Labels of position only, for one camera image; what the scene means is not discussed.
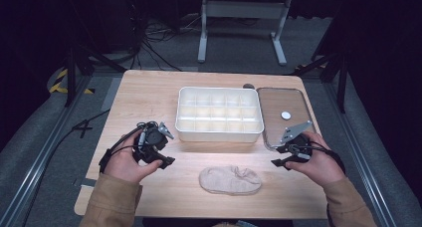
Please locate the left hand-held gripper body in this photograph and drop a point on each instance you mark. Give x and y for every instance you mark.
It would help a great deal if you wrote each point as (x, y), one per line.
(152, 141)

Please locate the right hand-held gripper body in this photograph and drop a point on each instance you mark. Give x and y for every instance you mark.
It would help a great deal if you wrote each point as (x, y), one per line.
(298, 147)

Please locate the beige sock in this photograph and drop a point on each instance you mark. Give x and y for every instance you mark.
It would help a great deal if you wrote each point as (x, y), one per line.
(229, 180)

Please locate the white compartment storage box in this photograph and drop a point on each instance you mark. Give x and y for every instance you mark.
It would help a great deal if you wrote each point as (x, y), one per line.
(219, 114)

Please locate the person's right hand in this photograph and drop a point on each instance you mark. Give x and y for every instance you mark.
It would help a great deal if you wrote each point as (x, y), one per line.
(320, 167)

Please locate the person's left hand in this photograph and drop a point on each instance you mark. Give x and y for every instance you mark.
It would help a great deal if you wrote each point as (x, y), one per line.
(121, 164)

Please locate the white round sticker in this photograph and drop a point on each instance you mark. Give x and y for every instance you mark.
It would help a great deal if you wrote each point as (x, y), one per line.
(286, 115)

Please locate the small dark round object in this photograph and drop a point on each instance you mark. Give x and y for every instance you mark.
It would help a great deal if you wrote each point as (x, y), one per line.
(248, 86)

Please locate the grey tape piece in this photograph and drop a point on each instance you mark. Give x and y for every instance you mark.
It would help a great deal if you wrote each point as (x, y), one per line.
(84, 183)

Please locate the black tripod stand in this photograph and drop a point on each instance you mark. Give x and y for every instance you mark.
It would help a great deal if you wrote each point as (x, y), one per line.
(70, 74)
(341, 77)

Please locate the yellow black striped tape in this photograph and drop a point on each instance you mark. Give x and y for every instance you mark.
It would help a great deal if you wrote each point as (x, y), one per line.
(58, 86)

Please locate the white metal stand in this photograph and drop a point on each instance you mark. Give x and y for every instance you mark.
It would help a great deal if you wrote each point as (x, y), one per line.
(244, 9)

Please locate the aluminium floor rail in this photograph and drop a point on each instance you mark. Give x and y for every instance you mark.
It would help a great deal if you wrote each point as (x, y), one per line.
(40, 160)
(361, 154)

